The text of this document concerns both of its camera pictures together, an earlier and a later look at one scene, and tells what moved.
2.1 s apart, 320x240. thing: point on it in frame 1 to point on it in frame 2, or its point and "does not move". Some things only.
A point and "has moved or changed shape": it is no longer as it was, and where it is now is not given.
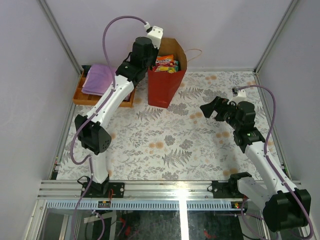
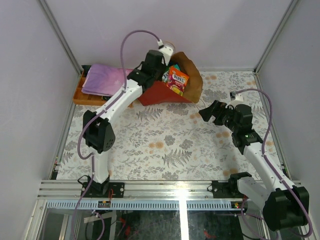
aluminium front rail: (55, 190) does not move
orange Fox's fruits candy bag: (164, 63) has moved or changed shape
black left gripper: (152, 59) to (161, 67)
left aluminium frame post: (43, 6) does not move
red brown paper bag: (162, 86) has moved or changed shape
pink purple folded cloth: (98, 80) does not move
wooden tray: (80, 97) does not move
